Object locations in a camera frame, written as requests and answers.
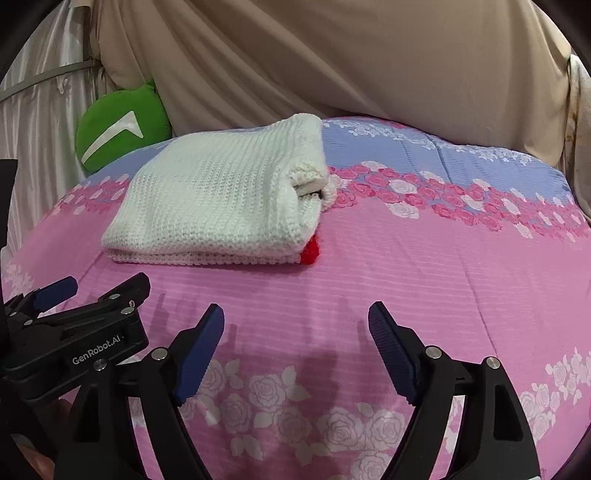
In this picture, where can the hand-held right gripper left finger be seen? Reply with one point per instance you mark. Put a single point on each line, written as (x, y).
(203, 350)

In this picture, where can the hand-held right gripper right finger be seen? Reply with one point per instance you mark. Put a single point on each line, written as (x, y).
(392, 355)

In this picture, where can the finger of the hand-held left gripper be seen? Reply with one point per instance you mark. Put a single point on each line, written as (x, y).
(55, 290)
(129, 288)

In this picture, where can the white red knitted sweater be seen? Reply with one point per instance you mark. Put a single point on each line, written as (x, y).
(207, 198)

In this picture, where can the pink blue floral bedsheet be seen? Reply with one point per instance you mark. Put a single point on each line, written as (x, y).
(369, 277)

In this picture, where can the white satin curtain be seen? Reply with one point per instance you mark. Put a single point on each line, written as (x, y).
(41, 134)

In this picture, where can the green plush pillow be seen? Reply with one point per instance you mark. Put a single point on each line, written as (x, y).
(115, 115)

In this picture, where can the cream stained cloth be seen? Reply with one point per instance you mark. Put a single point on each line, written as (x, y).
(577, 115)

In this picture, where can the beige draped cloth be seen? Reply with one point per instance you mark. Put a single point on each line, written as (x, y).
(323, 55)

